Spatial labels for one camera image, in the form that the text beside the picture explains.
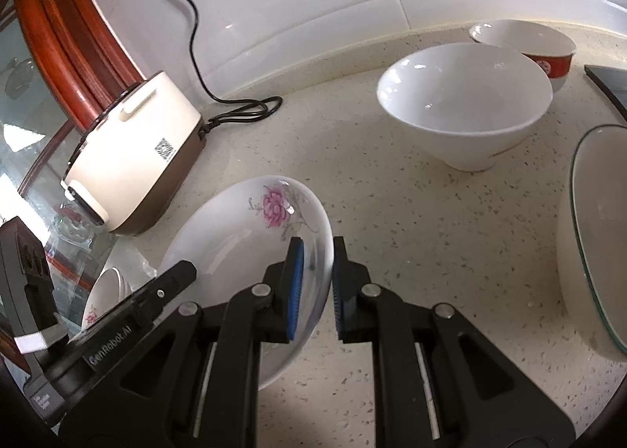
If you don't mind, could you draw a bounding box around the white bowl with floral print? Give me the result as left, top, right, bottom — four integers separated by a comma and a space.
81, 268, 132, 330

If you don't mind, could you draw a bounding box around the white floral plate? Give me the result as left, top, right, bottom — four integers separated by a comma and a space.
158, 175, 334, 388

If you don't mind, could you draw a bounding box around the large white green-rimmed bowl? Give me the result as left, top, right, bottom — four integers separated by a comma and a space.
556, 125, 626, 362

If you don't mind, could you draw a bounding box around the plain white bowl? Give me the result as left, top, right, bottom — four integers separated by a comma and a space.
376, 43, 554, 172

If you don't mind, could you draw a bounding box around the red and white bowl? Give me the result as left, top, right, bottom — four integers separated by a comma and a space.
469, 20, 576, 93

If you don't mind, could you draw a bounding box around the white and brown rice cooker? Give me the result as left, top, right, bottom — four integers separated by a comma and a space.
61, 72, 206, 236

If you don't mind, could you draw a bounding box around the black induction cooktop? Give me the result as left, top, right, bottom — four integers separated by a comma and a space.
584, 64, 627, 120

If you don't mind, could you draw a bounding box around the red wooden window frame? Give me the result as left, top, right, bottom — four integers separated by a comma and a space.
13, 0, 143, 132

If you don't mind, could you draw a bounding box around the black power cable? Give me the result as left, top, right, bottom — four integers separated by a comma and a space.
151, 0, 284, 136

